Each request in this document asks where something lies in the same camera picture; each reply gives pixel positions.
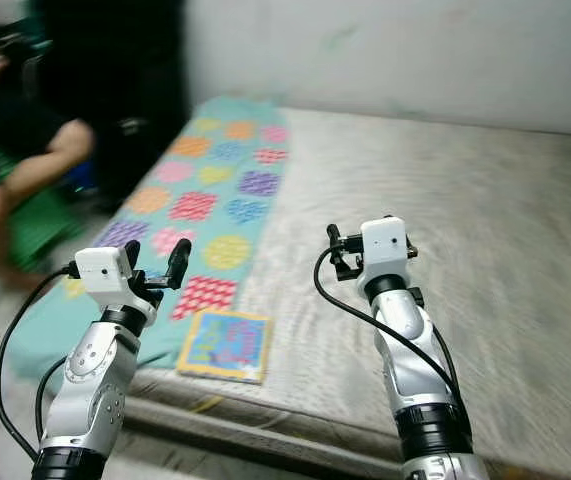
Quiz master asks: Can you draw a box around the teal blanket with colourful hearts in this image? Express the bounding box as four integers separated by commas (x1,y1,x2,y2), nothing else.
9,96,289,382

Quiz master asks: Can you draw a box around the green plastic stool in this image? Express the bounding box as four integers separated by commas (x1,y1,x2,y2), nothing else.
24,174,87,272

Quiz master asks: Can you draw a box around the colourful children's book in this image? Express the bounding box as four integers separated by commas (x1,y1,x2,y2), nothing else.
176,309,273,386

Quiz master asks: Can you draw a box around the white quilted mattress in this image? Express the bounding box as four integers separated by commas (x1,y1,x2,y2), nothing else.
24,104,571,480

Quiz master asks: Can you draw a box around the adult in blue shirt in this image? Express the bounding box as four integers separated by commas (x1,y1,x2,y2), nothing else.
0,10,95,292

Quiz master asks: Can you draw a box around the black luggage bag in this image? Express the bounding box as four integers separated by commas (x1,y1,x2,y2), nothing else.
24,0,192,212

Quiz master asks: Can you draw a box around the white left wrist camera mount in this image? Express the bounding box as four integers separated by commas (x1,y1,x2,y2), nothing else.
74,246,135,307

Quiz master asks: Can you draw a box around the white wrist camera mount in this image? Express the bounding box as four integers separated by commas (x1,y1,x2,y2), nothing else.
74,246,135,307
359,215,412,277

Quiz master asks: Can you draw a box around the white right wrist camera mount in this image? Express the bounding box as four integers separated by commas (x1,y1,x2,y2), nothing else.
359,215,412,277

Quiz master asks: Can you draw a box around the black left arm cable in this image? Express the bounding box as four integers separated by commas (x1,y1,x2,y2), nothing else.
34,354,72,442

